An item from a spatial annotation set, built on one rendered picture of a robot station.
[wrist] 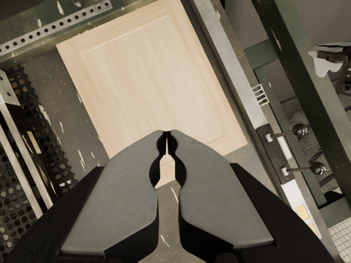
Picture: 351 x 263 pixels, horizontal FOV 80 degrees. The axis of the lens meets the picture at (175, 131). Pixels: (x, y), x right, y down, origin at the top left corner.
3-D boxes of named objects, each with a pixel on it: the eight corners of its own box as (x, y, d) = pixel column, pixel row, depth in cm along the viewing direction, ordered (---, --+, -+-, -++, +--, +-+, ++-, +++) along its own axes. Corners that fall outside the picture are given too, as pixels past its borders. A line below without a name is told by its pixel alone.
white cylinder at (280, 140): (288, 155, 74) (278, 135, 74) (293, 156, 71) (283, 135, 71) (281, 159, 74) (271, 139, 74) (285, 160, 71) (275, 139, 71)
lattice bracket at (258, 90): (256, 85, 74) (260, 83, 71) (265, 103, 74) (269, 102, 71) (246, 90, 74) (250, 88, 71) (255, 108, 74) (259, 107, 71)
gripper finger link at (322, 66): (297, 75, 49) (335, 83, 41) (297, 49, 47) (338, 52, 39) (308, 71, 50) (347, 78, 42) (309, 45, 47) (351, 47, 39)
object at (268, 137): (266, 130, 70) (306, 119, 59) (270, 141, 70) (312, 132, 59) (259, 135, 68) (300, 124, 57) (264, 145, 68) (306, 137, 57)
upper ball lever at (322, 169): (281, 163, 70) (324, 158, 59) (285, 173, 70) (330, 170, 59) (275, 168, 68) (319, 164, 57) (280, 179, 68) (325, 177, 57)
